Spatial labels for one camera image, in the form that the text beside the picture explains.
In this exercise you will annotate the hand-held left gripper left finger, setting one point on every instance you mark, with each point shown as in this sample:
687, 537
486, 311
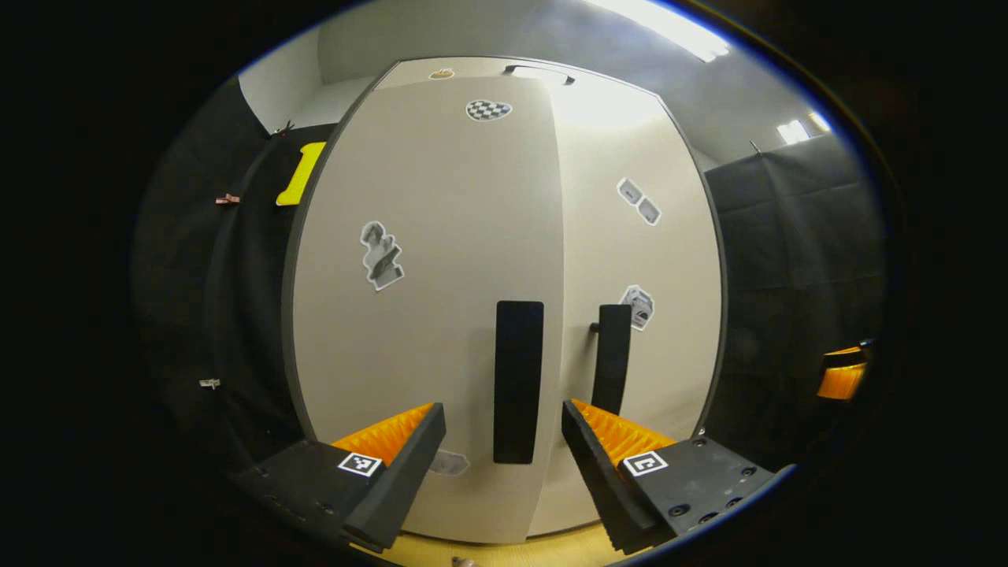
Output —
409, 472

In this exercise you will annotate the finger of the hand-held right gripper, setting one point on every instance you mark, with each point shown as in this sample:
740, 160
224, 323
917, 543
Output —
841, 382

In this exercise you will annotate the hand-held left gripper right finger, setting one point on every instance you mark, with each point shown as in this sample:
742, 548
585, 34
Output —
594, 472

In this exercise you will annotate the white shoe cabinet door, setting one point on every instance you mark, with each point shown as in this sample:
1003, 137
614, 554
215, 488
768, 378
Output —
409, 354
677, 354

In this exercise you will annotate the white shoe cabinet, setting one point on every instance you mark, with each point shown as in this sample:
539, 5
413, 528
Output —
289, 315

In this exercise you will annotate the beige cabinet drawer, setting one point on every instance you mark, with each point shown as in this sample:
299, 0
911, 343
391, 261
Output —
480, 69

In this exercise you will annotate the black backdrop cloth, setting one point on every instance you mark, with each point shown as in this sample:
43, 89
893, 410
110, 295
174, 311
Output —
197, 299
787, 260

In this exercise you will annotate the small ceiling light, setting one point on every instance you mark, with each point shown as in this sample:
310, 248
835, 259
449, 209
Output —
791, 131

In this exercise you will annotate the red clip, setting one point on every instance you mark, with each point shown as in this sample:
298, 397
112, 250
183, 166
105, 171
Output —
227, 199

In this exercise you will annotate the black clip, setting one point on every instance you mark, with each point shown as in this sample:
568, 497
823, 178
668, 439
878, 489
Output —
283, 128

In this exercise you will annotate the long ceiling light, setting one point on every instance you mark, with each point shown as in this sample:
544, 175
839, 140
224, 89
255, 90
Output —
669, 24

